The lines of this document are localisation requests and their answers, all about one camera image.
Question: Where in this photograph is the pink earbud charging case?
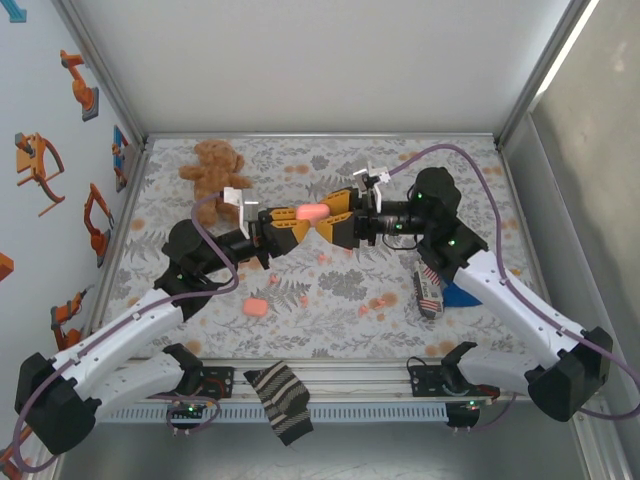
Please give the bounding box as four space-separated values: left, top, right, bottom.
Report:
295 201 331 223

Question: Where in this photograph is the floral tablecloth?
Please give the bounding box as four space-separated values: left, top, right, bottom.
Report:
97 135 564 361

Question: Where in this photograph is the brown teddy bear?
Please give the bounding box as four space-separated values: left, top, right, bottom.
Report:
178 139 254 230

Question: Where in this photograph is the american flag packet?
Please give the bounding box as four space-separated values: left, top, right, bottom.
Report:
412 259 446 322

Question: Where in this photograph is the blue cloth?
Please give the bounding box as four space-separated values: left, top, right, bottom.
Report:
439 279 484 309

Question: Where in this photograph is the blue orange machine sticker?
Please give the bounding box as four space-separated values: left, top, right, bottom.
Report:
111 124 132 194

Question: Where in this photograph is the black beige striped sock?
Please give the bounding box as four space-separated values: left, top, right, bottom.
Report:
243 360 315 447

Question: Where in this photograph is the orange gripper claw sticker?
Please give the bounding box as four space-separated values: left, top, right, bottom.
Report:
14 132 67 218

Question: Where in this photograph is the blue shape sticker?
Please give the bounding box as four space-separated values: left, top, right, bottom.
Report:
0 0 29 24

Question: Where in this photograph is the thin aluminium rail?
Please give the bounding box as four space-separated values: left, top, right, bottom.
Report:
143 131 502 142

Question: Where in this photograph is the aluminium side rail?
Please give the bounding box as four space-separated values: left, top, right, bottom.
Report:
497 144 569 361
82 142 154 364

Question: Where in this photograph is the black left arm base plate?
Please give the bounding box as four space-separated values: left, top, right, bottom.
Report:
198 365 236 400

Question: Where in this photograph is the wide aluminium rail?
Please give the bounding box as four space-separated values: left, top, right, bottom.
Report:
114 357 531 404

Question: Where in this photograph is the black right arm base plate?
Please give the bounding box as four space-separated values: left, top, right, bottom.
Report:
408 363 501 401

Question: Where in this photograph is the white slotted cable duct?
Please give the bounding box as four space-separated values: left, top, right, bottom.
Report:
102 402 449 424

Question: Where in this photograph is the aluminium frame post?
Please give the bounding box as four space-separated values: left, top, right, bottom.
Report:
52 0 151 151
493 0 602 149

